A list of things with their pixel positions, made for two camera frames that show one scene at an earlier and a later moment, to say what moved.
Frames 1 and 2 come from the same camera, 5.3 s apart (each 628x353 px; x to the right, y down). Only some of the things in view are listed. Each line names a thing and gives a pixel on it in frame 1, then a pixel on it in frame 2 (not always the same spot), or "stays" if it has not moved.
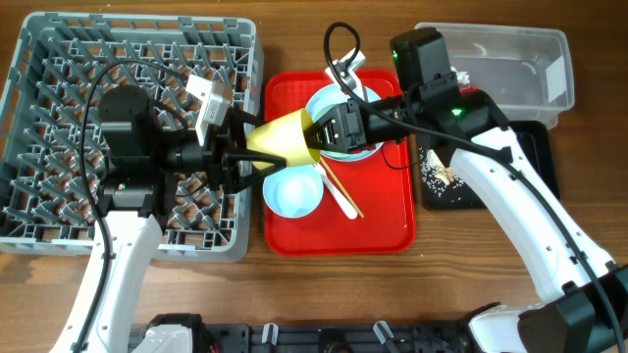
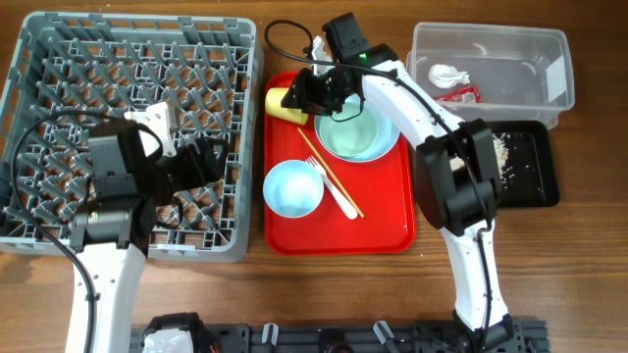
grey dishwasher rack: [61, 66] stays
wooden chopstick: [340, 184] stays
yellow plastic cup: [284, 136] -> [273, 105]
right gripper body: [355, 125] -> [321, 93]
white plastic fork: [339, 197] stays
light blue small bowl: [293, 191] stays
